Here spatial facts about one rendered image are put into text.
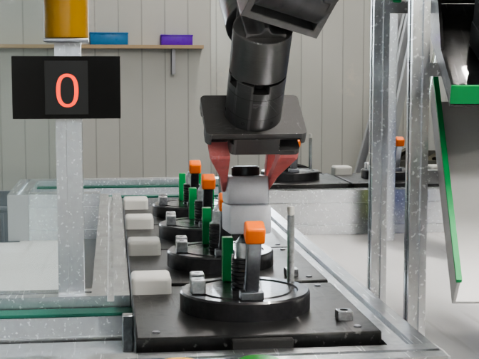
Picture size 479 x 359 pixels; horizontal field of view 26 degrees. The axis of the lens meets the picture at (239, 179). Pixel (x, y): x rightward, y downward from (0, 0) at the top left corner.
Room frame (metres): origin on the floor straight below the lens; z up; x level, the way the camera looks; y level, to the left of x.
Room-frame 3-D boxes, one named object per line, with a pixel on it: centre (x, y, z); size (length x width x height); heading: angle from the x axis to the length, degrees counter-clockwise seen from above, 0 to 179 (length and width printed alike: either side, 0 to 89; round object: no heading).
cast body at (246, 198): (1.11, -0.01, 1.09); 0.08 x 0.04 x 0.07; 8
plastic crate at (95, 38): (8.98, 1.12, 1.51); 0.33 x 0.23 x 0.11; 100
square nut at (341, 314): (1.04, -0.11, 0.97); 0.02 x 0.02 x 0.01; 7
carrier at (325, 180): (2.46, -0.12, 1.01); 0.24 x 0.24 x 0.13; 7
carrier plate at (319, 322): (1.10, -0.01, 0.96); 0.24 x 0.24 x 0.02; 7
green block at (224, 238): (1.14, 0.01, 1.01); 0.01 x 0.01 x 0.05; 7
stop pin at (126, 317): (1.08, 0.12, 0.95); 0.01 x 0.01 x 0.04; 7
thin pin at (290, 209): (1.14, -0.06, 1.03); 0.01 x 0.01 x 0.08
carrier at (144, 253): (1.35, 0.03, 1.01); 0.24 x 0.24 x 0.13; 7
